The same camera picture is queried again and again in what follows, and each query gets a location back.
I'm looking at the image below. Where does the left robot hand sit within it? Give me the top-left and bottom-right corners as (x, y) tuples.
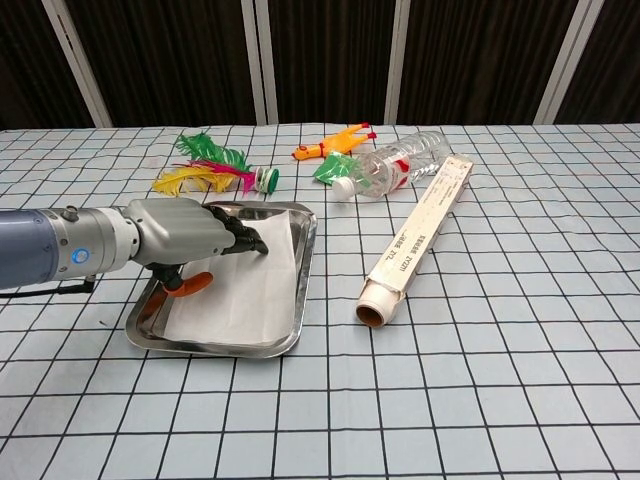
(122, 197), (270, 298)

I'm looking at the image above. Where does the metal tray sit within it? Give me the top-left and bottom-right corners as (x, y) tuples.
(124, 199), (319, 360)

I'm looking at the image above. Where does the colourful feather shuttlecock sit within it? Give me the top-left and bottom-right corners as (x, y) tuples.
(151, 130), (281, 198)

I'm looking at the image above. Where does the green snack packet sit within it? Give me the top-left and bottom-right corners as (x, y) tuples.
(312, 152), (362, 187)

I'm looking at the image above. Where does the yellow rubber chicken toy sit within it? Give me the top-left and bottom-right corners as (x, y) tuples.
(292, 121), (379, 163)

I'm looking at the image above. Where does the clear plastic bottle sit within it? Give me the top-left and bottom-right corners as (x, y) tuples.
(332, 130), (453, 203)

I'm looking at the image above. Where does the long white roll box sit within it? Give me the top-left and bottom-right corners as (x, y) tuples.
(355, 155), (476, 330)

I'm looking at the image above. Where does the checkered light blue tablecloth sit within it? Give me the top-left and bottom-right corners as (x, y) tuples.
(0, 122), (640, 480)

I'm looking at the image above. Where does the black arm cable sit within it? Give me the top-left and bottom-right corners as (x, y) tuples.
(0, 278), (96, 300)

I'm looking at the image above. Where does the grey metal frame post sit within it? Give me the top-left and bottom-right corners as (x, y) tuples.
(533, 0), (607, 125)
(383, 0), (412, 126)
(240, 0), (279, 126)
(41, 0), (113, 128)

